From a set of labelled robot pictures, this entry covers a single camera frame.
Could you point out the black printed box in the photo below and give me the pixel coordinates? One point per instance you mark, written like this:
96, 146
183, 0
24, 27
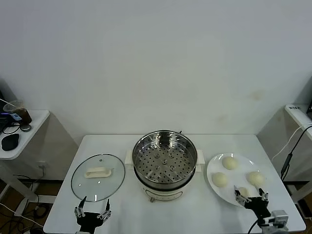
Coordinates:
5, 119

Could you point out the white drinking straw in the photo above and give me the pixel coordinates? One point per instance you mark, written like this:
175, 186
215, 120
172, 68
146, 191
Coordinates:
6, 102

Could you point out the grey round puck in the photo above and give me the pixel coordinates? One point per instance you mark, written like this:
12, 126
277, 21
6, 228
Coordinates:
25, 128

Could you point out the steel steamer basket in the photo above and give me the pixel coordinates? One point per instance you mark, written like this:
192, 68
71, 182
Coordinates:
151, 168

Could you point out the white wall socket plug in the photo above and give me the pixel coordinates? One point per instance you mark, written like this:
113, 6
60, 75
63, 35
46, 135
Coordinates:
42, 165

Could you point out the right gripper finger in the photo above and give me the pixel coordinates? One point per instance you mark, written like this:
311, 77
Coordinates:
264, 196
240, 198

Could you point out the black computer mouse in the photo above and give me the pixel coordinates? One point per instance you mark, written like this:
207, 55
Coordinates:
9, 142

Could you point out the white round plate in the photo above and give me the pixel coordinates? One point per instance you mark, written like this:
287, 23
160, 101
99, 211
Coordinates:
237, 175

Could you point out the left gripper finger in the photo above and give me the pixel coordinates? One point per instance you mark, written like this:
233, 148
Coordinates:
105, 214
79, 210

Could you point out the cream electric cooker base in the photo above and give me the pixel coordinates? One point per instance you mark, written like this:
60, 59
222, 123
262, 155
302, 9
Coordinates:
163, 195

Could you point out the black edge device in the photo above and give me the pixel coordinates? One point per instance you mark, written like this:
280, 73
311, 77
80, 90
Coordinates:
310, 106

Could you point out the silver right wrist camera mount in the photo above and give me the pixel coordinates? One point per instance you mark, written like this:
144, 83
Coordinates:
279, 216

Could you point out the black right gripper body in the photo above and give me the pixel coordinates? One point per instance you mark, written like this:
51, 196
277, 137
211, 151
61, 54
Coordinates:
257, 204

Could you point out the plastic cup iced coffee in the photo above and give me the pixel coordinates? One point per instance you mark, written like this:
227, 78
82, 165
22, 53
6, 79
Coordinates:
24, 115

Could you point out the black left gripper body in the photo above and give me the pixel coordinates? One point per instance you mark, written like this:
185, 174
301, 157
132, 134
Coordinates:
89, 219

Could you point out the white steamed baozi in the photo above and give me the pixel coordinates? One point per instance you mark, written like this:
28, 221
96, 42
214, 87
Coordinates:
229, 162
220, 180
256, 178
243, 191

